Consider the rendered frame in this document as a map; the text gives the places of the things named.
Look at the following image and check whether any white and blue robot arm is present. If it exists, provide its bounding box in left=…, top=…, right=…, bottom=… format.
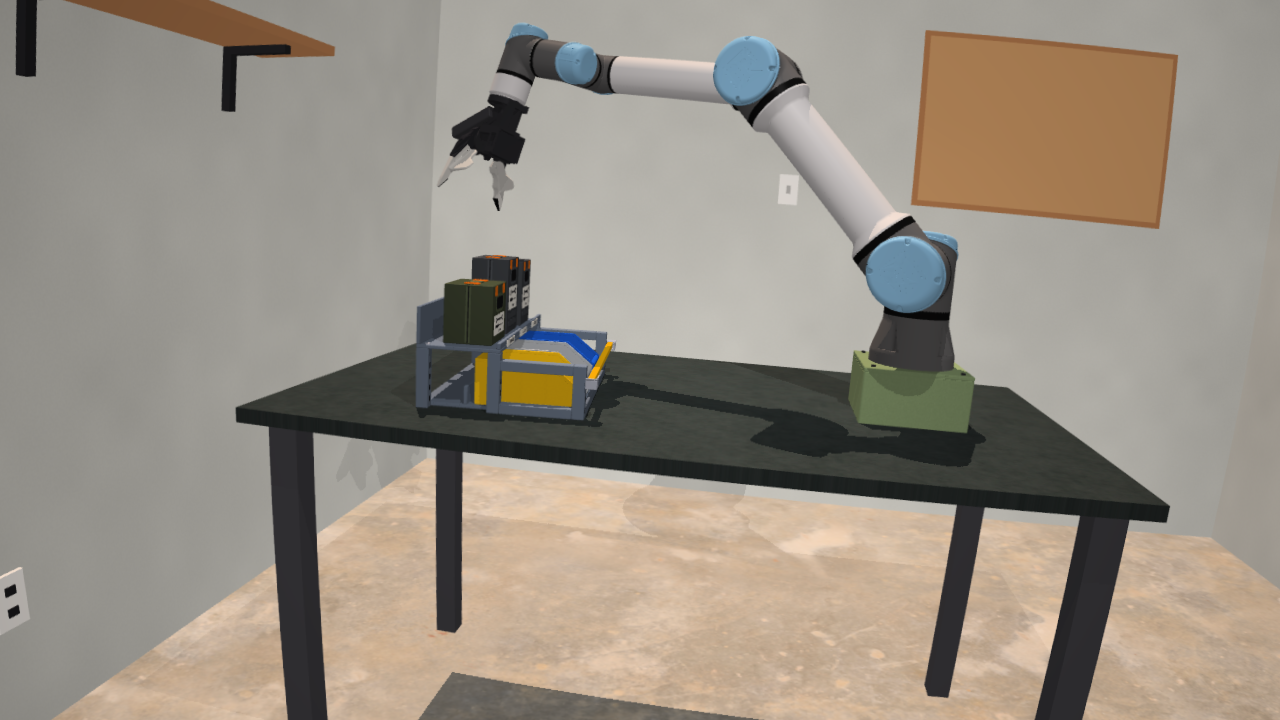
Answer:
left=489, top=23, right=957, bottom=372

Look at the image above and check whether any grey metal shelf rack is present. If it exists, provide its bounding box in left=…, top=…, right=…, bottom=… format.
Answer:
left=416, top=297, right=617, bottom=420

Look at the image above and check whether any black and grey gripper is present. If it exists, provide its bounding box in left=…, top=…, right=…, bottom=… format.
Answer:
left=436, top=94, right=529, bottom=211

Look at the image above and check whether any yellow vertical bar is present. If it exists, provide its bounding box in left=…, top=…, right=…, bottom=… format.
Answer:
left=589, top=342, right=613, bottom=379

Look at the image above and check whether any blue bin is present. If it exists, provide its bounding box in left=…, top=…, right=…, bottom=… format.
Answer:
left=518, top=331, right=599, bottom=368

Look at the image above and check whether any dark grey tool case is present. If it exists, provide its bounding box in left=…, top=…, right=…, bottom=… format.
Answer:
left=472, top=255, right=518, bottom=334
left=517, top=259, right=531, bottom=325

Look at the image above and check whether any olive green storage case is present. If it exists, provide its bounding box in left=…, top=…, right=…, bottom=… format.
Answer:
left=443, top=279, right=506, bottom=346

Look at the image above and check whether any yellow open bin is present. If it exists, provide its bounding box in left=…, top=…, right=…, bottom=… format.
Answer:
left=474, top=348, right=573, bottom=407

